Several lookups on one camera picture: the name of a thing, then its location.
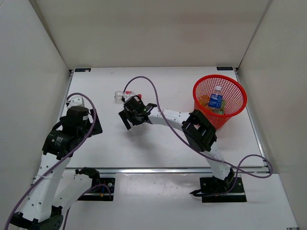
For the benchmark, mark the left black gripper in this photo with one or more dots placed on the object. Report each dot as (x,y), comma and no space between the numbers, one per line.
(97,129)

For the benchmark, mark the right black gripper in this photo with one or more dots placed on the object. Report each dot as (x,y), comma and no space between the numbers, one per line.
(128,112)

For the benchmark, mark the red label clear bottle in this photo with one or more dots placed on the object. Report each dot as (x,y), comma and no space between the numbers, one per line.
(119,95)

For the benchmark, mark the blue label clear bottle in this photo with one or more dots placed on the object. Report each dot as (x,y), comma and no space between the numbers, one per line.
(216,99)

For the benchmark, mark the green plastic bottle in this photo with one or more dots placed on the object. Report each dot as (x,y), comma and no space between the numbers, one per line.
(221,109)

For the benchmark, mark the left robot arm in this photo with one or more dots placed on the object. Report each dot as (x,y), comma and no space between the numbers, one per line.
(43,209)

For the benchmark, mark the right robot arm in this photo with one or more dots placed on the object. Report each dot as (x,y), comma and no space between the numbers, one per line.
(199,133)

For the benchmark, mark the red mesh plastic bin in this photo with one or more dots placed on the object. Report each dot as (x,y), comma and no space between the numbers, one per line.
(232,92)

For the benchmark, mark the left corner dark label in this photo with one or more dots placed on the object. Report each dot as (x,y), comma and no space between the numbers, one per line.
(82,70)

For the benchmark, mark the corner dark label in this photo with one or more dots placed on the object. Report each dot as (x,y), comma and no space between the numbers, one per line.
(224,68)
(82,70)

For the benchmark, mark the right corner dark label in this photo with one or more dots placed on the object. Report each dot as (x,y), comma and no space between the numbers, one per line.
(224,68)

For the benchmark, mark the aluminium table edge rail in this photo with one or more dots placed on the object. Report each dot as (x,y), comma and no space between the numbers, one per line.
(182,170)

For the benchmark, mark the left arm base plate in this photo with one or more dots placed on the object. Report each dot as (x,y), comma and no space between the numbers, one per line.
(101,188)

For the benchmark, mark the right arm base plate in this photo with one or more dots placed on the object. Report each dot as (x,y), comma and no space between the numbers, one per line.
(212,192)

